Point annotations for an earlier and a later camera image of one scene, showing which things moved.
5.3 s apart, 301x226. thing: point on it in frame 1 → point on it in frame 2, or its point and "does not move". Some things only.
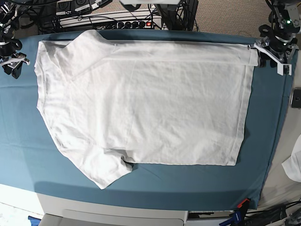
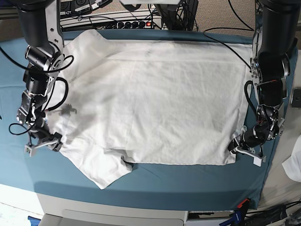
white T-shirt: [111, 104] does not move
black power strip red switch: [129, 25] does not move
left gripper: [280, 44] → [250, 141]
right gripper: [11, 60] → [41, 136]
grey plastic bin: [92, 214] does not move
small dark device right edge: [296, 99] does not move
